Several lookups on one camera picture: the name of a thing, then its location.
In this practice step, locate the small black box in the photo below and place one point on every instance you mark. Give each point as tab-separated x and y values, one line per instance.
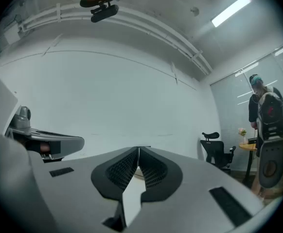
252	141

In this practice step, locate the pink flower vase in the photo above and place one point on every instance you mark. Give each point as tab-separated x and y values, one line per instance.
242	132

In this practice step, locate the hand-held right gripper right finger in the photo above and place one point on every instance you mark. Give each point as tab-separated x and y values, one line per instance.
161	171

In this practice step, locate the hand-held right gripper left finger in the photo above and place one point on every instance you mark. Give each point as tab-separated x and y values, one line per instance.
114	171

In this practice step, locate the white ceiling pipes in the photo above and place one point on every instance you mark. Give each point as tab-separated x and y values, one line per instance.
71	11

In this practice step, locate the black head-mounted camera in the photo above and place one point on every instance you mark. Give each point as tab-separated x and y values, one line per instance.
105	13

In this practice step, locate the round smoke detector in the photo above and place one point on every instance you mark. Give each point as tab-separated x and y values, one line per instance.
194	11

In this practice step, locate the white junction box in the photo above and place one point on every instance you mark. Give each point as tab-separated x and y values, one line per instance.
11	35

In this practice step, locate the black office chair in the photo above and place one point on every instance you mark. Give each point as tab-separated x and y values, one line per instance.
215	149

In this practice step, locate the person's left hand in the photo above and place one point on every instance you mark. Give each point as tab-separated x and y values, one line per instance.
45	147

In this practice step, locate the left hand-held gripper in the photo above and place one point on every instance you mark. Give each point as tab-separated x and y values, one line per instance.
22	120

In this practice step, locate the round wooden table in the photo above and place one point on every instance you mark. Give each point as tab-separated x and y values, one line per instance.
247	146

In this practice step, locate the long ceiling light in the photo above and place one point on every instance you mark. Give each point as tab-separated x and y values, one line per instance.
231	10
282	50

